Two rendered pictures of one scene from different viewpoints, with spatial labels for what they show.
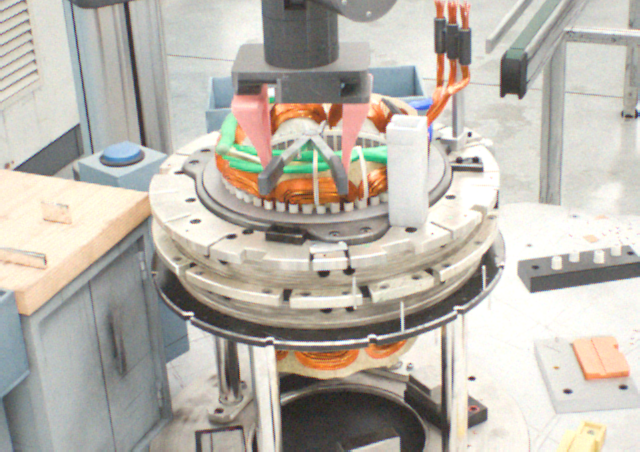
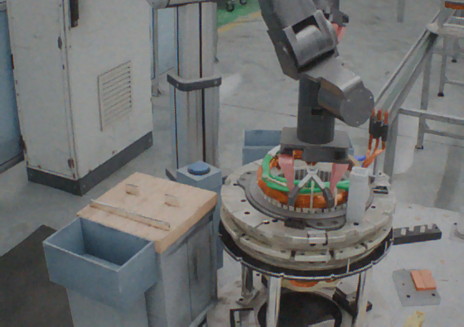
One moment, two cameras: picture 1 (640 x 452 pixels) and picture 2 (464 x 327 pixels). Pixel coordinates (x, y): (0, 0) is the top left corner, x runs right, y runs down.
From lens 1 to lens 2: 0.12 m
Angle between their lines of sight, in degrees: 3
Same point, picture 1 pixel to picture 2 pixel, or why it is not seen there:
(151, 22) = (214, 98)
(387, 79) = not seen: hidden behind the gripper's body
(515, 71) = not seen: hidden behind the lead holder
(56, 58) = (140, 100)
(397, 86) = not seen: hidden behind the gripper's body
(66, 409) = (172, 296)
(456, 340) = (367, 275)
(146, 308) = (210, 249)
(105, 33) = (190, 103)
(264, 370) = (275, 287)
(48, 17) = (138, 79)
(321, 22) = (328, 122)
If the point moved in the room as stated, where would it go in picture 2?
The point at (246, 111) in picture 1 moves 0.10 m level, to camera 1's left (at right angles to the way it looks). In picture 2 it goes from (286, 163) to (217, 162)
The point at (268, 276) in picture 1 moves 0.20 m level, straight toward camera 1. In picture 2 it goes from (284, 243) to (296, 319)
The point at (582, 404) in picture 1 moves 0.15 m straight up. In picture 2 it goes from (414, 302) to (426, 246)
